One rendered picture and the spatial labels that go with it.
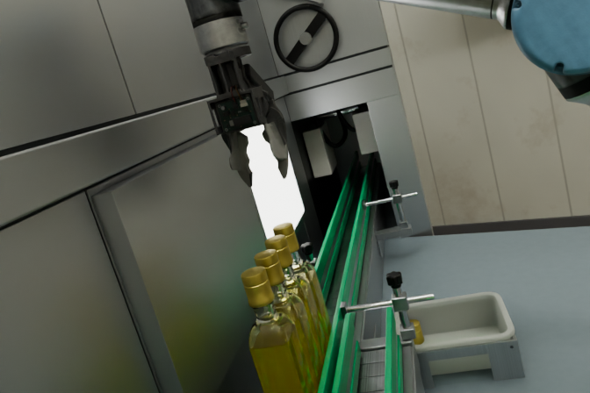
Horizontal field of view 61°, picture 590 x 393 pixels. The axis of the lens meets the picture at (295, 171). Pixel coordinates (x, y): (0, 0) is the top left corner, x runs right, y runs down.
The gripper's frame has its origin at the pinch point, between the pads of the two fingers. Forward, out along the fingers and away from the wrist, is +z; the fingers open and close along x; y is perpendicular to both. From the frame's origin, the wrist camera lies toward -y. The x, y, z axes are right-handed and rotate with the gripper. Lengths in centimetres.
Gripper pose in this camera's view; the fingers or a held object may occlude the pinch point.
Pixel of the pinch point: (266, 174)
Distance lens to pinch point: 81.2
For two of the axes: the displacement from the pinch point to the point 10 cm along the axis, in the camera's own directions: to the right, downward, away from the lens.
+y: -1.7, 2.4, -9.6
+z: 2.7, 9.5, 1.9
